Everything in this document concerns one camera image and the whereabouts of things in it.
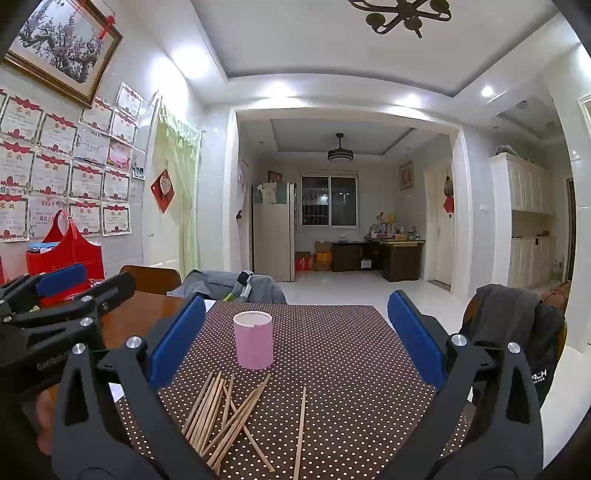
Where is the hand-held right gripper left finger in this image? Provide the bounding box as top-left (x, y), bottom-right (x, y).
top-left (52, 294), bottom-right (218, 480)

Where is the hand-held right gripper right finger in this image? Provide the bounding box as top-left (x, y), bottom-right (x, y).
top-left (387, 290), bottom-right (546, 480)

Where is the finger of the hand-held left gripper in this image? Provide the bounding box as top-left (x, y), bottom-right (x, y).
top-left (14, 272), bottom-right (136, 342)
top-left (0, 263), bottom-right (89, 319)

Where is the bundle of wooden chopsticks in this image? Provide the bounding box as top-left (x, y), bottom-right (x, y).
top-left (181, 371), bottom-right (277, 476)

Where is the pink cup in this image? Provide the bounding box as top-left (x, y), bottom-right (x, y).
top-left (233, 311), bottom-right (274, 371)

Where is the single wooden chopstick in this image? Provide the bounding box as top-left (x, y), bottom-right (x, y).
top-left (294, 386), bottom-right (307, 480)

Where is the person's left hand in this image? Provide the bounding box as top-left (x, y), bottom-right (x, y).
top-left (22, 390), bottom-right (58, 445)

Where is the red felt bag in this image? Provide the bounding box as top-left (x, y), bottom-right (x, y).
top-left (25, 210), bottom-right (103, 308)

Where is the dark wooden desk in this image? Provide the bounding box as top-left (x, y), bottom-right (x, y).
top-left (331, 239), bottom-right (426, 282)

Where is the brown polka dot tablecloth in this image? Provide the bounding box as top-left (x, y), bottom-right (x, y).
top-left (113, 302), bottom-right (476, 480)

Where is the dark jacket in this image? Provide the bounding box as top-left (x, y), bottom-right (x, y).
top-left (455, 284), bottom-right (566, 411)

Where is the white door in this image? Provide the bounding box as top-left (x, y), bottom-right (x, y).
top-left (425, 161), bottom-right (455, 289)

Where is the red diamond heart decoration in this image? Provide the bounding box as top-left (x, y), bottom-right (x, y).
top-left (150, 168), bottom-right (177, 214)

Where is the cluster of bottles and boxes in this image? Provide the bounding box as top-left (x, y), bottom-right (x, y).
top-left (367, 212), bottom-right (421, 241)

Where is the pale green curtain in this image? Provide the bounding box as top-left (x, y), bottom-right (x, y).
top-left (152, 104), bottom-right (202, 282)

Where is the barred window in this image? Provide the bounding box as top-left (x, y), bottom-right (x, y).
top-left (300, 172), bottom-right (360, 228)

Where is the white tall cabinet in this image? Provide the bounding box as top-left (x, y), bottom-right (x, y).
top-left (489, 152), bottom-right (557, 289)

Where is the brown door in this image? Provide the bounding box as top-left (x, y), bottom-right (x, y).
top-left (567, 178), bottom-right (577, 282)

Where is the black ceiling fan light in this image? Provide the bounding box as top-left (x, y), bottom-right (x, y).
top-left (327, 133), bottom-right (354, 163)

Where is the framed blossom painting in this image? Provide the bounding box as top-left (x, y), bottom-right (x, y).
top-left (2, 0), bottom-right (124, 109)

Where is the dark metal chandelier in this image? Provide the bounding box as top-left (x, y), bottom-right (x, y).
top-left (346, 0), bottom-right (452, 38)

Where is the wall of award certificates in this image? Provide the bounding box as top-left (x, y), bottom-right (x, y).
top-left (0, 82), bottom-right (143, 243)

